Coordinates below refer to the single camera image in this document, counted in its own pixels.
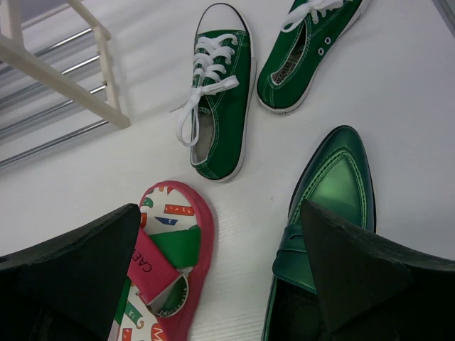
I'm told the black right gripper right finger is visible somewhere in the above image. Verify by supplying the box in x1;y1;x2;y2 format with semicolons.
301;200;454;340

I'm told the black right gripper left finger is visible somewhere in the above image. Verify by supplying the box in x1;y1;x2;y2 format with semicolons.
1;204;140;340

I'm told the pink patterned sandal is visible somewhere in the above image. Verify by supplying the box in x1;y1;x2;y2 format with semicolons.
108;180;215;340

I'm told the metallic green loafer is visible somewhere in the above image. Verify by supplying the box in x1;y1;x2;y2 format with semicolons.
262;125;376;340

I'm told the cream shoe rack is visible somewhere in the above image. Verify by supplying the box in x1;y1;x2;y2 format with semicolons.
1;1;131;168

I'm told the left green canvas sneaker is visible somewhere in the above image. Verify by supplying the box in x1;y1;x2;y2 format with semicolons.
176;3;257;181

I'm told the green canvas sneaker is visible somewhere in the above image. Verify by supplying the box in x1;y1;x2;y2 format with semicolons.
257;0;370;115
176;3;257;181

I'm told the right green canvas sneaker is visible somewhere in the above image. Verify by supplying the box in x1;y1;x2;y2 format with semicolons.
257;0;370;115

